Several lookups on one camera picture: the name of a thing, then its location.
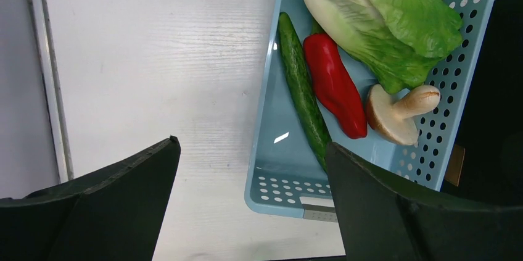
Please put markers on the black cloth bag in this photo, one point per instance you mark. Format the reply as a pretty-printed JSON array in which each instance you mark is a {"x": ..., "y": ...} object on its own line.
[{"x": 491, "y": 126}]

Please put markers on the red pepper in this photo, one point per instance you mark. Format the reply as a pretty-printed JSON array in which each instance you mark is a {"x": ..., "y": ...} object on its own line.
[{"x": 333, "y": 85}]

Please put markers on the blue perforated plastic basket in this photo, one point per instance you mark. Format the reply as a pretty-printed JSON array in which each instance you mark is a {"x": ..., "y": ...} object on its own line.
[{"x": 283, "y": 169}]

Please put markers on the green napa cabbage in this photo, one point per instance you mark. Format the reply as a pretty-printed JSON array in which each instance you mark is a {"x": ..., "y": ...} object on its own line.
[{"x": 400, "y": 41}]

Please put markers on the green cucumber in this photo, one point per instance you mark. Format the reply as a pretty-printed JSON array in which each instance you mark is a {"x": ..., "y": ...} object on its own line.
[{"x": 300, "y": 87}]

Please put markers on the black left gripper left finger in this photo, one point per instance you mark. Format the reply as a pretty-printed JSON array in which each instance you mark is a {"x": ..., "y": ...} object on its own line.
[{"x": 113, "y": 213}]

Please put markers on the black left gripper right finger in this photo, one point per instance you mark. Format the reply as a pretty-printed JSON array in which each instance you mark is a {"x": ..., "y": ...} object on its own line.
[{"x": 383, "y": 216}]

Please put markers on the beige mushroom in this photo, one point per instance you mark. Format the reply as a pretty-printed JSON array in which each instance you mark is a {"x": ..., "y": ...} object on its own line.
[{"x": 394, "y": 119}]

